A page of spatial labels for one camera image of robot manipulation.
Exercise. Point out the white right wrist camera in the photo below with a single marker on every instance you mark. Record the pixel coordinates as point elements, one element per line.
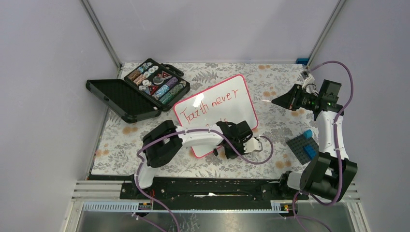
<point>308,79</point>

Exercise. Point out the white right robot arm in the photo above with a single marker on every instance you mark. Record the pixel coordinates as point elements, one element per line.
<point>329,174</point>

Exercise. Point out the black open parts case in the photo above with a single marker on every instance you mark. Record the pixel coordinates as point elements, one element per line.
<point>148,90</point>

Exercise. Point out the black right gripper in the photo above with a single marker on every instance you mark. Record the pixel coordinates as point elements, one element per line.
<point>290,100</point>

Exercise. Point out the blue block in corner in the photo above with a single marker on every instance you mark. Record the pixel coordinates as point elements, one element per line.
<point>303,61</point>

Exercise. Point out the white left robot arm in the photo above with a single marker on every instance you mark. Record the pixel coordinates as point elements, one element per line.
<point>163,143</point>

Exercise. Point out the pink framed whiteboard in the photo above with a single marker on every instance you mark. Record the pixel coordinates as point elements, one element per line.
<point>228,101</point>

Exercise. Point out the dark grey lego baseplate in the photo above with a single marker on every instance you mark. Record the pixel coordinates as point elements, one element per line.
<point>304,149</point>

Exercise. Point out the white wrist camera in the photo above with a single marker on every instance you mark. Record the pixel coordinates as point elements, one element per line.
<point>253,145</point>
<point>308,79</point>

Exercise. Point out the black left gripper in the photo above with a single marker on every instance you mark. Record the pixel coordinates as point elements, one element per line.
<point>229,154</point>

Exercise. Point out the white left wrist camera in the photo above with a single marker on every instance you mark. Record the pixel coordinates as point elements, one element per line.
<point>253,145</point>

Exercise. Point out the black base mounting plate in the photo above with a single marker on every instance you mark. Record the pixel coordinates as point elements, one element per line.
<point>180,193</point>

